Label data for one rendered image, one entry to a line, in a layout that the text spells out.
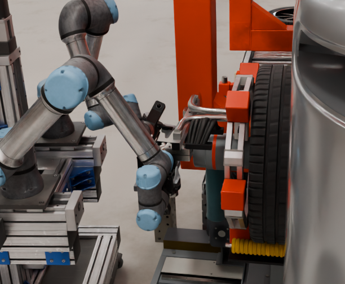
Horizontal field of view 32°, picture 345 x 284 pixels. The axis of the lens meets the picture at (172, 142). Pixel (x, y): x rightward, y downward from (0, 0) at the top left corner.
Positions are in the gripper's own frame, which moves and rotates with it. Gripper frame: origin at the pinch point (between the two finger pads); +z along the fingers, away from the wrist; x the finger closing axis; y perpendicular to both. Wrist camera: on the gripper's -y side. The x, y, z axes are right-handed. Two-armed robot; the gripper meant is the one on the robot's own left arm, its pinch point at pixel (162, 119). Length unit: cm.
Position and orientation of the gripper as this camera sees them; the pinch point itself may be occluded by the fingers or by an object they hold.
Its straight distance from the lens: 262.1
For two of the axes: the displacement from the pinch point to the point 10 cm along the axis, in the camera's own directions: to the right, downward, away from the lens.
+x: 8.8, 4.3, -1.9
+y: -3.8, 8.9, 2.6
